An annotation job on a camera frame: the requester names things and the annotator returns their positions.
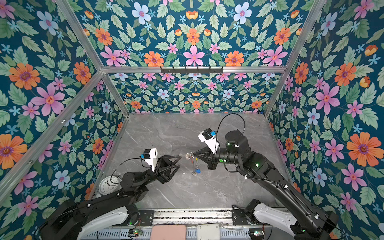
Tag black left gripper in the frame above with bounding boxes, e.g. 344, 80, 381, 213
140, 156, 180, 189

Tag white box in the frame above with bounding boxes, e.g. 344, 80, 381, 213
197, 224, 221, 240

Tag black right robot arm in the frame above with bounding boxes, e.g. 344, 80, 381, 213
193, 128, 339, 240

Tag white analog alarm clock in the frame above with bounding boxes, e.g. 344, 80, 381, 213
98, 176, 122, 196

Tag green circuit board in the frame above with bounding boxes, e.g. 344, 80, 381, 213
249, 230, 265, 240
128, 229, 143, 238

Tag black wall hook rail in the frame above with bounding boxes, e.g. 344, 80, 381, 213
160, 67, 224, 75

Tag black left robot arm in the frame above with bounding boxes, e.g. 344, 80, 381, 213
39, 155, 181, 240

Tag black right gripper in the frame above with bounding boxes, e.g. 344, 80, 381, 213
193, 146, 242, 171

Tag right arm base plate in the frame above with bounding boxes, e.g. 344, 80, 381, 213
232, 209, 260, 226

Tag aluminium front rail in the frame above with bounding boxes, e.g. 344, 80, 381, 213
98, 208, 316, 228

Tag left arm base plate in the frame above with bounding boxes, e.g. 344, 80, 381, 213
130, 210, 155, 227

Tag camera cable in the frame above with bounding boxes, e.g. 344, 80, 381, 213
215, 112, 247, 139
109, 157, 151, 184

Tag green circuit board right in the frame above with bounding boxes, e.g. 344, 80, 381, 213
249, 230, 265, 240

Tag left camera cable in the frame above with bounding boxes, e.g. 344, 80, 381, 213
109, 157, 151, 184

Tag green circuit board left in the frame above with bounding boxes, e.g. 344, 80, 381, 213
128, 229, 143, 238

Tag pink box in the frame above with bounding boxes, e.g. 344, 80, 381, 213
150, 225, 187, 240

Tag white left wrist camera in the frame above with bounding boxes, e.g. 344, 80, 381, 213
141, 148, 158, 172

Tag right camera cable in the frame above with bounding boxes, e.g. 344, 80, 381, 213
215, 112, 247, 139

